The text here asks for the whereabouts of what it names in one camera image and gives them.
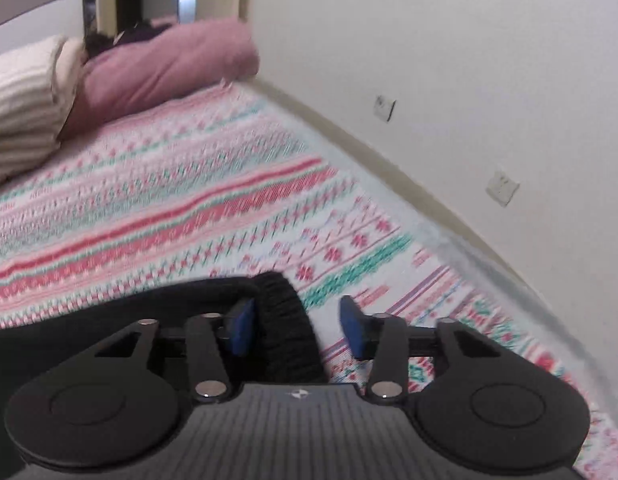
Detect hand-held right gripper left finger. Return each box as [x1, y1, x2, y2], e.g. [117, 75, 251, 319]
[95, 297, 256, 404]

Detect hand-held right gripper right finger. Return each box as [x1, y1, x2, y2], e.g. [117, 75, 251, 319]
[339, 295, 500, 404]

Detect black pants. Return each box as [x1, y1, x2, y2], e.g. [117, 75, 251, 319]
[0, 271, 328, 480]

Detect patterned bed sheet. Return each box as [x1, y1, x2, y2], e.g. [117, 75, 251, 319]
[0, 82, 618, 480]

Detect pink pillow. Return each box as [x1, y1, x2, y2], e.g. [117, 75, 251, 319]
[58, 16, 260, 142]

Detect striped pillow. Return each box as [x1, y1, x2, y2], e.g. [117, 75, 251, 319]
[0, 34, 87, 188]

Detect dark cloth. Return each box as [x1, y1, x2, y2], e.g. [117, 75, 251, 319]
[84, 19, 176, 59]

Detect grey headboard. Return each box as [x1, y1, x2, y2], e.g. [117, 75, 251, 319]
[0, 0, 86, 58]

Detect white wall socket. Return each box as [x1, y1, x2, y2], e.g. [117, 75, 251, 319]
[485, 170, 520, 207]
[374, 95, 397, 123]

